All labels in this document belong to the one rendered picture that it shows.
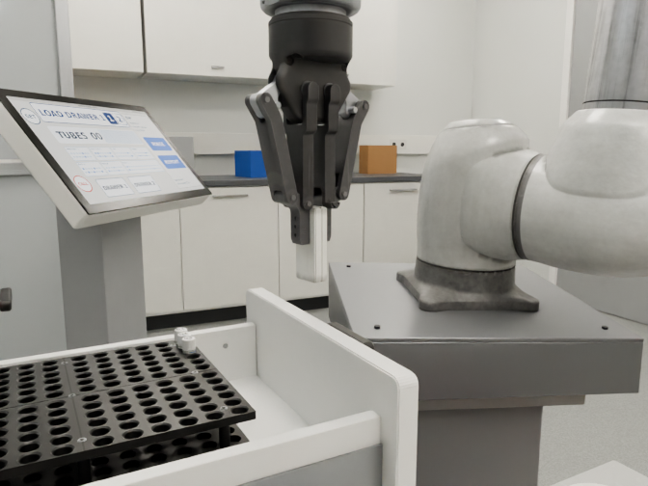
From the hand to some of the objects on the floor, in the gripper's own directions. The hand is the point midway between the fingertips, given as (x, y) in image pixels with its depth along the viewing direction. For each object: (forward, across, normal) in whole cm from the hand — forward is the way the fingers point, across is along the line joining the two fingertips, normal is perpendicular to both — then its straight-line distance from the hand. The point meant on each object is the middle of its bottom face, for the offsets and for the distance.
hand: (310, 243), depth 53 cm
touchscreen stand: (+99, -16, -92) cm, 136 cm away
